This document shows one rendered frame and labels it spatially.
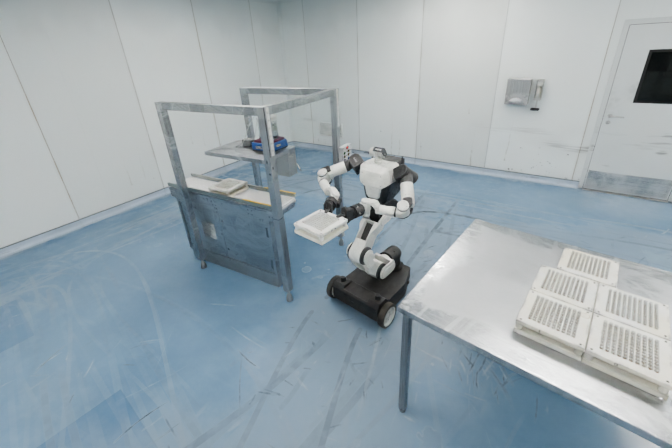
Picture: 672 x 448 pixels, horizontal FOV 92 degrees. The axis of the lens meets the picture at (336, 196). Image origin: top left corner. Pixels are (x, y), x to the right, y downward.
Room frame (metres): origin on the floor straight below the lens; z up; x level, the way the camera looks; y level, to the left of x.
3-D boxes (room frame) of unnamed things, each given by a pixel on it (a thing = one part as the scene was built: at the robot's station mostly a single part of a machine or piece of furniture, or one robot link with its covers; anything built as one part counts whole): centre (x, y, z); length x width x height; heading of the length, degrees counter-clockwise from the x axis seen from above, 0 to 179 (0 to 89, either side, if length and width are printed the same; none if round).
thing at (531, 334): (1.04, -0.92, 0.84); 0.24 x 0.24 x 0.02; 48
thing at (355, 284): (2.24, -0.32, 0.19); 0.64 x 0.52 x 0.33; 137
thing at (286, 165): (2.55, 0.43, 1.17); 0.22 x 0.11 x 0.20; 60
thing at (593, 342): (0.87, -1.10, 0.88); 0.25 x 0.24 x 0.02; 138
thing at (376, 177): (2.30, -0.36, 1.08); 0.34 x 0.30 x 0.36; 47
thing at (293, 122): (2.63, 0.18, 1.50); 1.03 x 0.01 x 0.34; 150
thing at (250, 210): (2.74, 0.99, 0.80); 1.30 x 0.29 x 0.10; 60
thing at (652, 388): (0.87, -1.10, 0.84); 0.24 x 0.24 x 0.02; 48
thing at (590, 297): (1.22, -1.09, 0.88); 0.25 x 0.24 x 0.02; 138
